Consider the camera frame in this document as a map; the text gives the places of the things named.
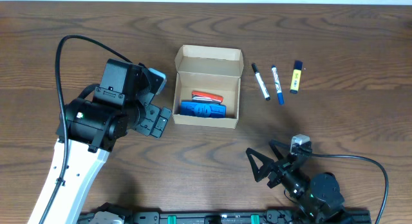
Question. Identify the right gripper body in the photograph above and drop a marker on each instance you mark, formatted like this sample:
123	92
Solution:
295	183

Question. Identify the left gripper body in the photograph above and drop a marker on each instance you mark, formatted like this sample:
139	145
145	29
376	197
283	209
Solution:
134	112

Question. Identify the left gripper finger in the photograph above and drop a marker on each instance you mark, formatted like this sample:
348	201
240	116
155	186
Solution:
161	118
147	126

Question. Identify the red stapler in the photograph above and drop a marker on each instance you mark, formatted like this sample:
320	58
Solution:
199	96

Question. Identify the blue whiteboard marker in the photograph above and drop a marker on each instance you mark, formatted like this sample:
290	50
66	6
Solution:
277	85

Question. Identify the yellow highlighter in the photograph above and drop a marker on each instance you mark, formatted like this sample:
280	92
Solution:
296	77

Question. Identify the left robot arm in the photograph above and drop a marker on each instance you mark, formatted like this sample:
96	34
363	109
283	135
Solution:
88	130

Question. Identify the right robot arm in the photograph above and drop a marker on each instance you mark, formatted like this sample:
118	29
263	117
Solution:
318	198

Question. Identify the black whiteboard marker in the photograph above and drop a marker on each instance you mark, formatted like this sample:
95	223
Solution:
260	82

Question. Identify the open cardboard box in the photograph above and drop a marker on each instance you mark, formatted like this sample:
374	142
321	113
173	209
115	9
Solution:
210	70

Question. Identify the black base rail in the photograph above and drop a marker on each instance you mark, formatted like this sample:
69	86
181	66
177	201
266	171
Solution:
110	213

